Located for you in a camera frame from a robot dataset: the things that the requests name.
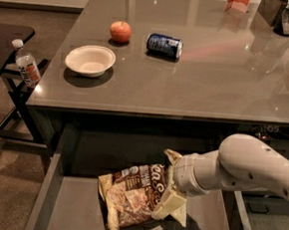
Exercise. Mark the brown chip bag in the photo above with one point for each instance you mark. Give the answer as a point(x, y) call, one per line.
point(132, 194)

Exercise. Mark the white paper bowl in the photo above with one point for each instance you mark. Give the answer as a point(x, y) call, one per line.
point(90, 61)

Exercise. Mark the orange snack box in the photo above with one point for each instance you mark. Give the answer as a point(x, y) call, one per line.
point(239, 5)

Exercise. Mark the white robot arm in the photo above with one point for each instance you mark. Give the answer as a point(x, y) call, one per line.
point(242, 162)

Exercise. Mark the blue soda can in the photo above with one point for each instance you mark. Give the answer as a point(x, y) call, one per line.
point(165, 45)

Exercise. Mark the red apple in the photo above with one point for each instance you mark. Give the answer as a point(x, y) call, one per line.
point(120, 32)

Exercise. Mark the open grey top drawer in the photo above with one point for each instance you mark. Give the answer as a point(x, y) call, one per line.
point(73, 203)

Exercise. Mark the clear plastic water bottle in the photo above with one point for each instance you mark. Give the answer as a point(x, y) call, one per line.
point(26, 64)

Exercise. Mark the dark side table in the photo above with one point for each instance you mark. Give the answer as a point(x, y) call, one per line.
point(17, 90)

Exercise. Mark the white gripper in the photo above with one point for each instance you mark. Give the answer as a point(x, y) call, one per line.
point(184, 174)

